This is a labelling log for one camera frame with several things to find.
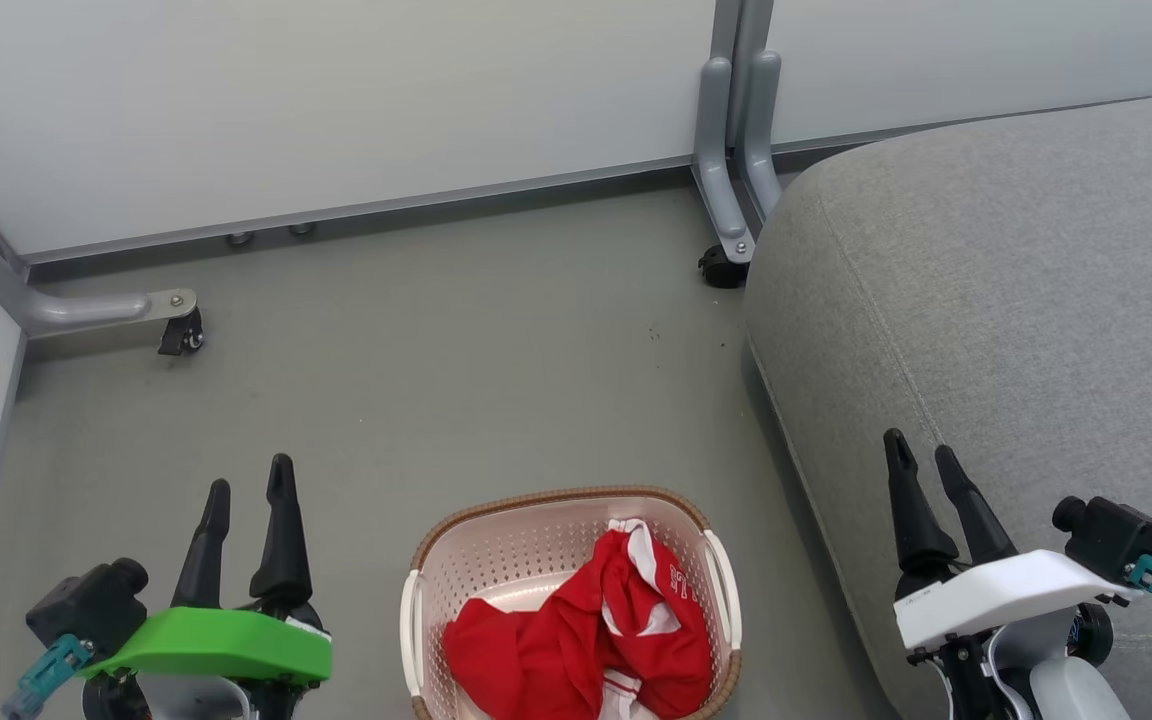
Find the grey fabric sofa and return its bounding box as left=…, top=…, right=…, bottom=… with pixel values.
left=744, top=88, right=1152, bottom=720

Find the grey partition support leg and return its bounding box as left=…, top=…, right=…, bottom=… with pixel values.
left=0, top=170, right=199, bottom=341
left=691, top=57, right=757, bottom=266
left=736, top=50, right=785, bottom=223

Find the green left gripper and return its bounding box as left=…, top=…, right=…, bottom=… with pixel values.
left=81, top=454, right=334, bottom=720

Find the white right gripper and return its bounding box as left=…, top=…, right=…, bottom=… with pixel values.
left=883, top=429, right=1143, bottom=720

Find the pink perforated laundry basket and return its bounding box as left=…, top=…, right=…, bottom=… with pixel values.
left=400, top=486, right=743, bottom=720

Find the red garment striped white trim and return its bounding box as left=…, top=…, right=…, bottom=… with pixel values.
left=443, top=570, right=662, bottom=720

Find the black caster wheel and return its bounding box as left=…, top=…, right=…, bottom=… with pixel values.
left=698, top=245, right=749, bottom=291
left=158, top=307, right=206, bottom=357

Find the red garment with lettering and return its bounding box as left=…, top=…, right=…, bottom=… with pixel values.
left=591, top=518, right=714, bottom=719

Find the grey partition post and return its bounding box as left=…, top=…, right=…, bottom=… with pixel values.
left=711, top=0, right=775, bottom=61

